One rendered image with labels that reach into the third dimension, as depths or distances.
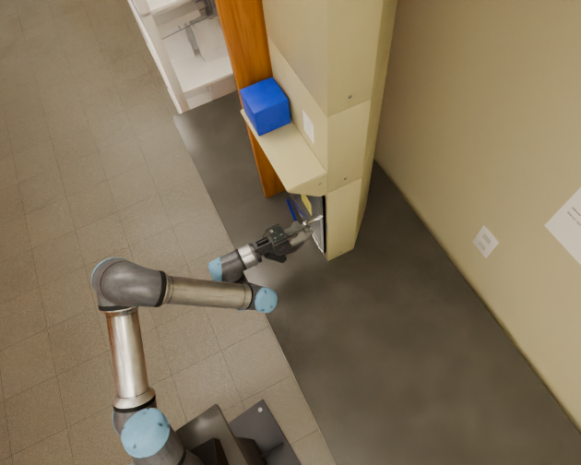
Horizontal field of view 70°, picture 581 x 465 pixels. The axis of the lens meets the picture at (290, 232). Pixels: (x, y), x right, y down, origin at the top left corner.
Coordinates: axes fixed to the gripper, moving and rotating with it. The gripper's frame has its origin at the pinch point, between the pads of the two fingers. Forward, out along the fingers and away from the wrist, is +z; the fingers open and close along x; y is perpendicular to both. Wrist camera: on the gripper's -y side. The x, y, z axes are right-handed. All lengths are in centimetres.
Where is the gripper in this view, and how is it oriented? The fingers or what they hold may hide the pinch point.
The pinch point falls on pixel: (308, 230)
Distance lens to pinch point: 142.1
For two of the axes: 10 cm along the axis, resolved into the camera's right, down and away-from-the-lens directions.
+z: 8.9, -4.3, 1.4
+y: -1.0, -4.9, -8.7
